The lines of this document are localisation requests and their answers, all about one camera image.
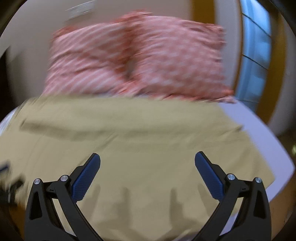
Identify left polka dot pillow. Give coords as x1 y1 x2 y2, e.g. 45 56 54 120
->
43 22 131 95

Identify wall switch plate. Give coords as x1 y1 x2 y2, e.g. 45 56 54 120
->
66 1 97 21

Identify khaki pants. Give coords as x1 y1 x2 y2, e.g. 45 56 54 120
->
1 96 274 240

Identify polka dot pillow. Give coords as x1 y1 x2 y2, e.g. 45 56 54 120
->
43 22 131 95
114 11 234 103

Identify frosted glass window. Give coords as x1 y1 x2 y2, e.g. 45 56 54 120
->
235 0 271 112

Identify white bed sheet mattress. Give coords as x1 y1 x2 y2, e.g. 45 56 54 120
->
0 100 296 223

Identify right polka dot pillow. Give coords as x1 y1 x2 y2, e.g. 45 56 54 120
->
114 11 234 103

